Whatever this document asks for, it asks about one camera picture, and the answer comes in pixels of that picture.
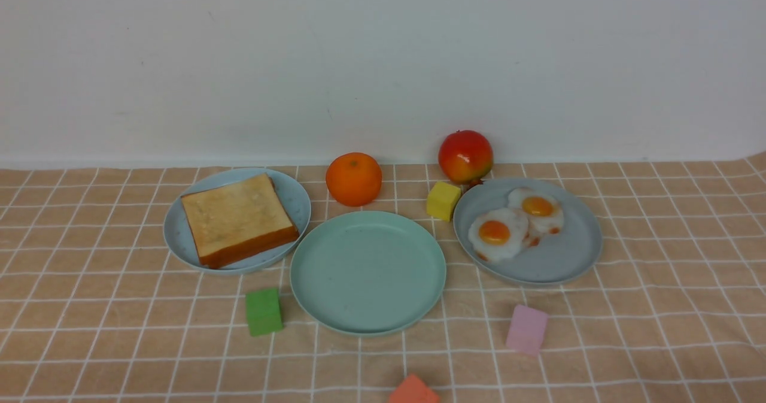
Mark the fried egg front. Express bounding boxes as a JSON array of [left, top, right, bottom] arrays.
[[467, 207, 529, 263]]

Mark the fried egg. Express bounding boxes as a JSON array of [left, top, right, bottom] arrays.
[[467, 207, 529, 263], [507, 187, 566, 235]]

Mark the toast slice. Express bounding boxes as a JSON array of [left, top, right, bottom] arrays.
[[195, 229, 299, 269], [181, 174, 298, 244]]

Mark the orange fruit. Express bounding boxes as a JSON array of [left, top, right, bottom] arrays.
[[325, 152, 383, 207]]

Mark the yellow cube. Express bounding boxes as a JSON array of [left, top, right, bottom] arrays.
[[426, 181, 463, 221]]

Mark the red apple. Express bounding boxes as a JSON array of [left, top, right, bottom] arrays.
[[438, 130, 494, 188]]

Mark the green plate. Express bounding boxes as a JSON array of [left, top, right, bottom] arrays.
[[290, 210, 448, 337]]

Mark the light blue plate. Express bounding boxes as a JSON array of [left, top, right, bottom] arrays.
[[163, 168, 312, 275]]

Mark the fried egg back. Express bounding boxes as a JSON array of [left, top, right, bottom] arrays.
[[507, 187, 566, 235]]

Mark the green cube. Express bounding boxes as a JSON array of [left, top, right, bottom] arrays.
[[245, 287, 284, 337]]

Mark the grey-blue plate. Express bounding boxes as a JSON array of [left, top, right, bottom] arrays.
[[452, 178, 603, 285]]

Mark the pink cube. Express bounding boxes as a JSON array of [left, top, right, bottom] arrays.
[[505, 305, 548, 357]]

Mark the orange cube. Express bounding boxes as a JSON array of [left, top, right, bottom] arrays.
[[388, 375, 440, 403]]

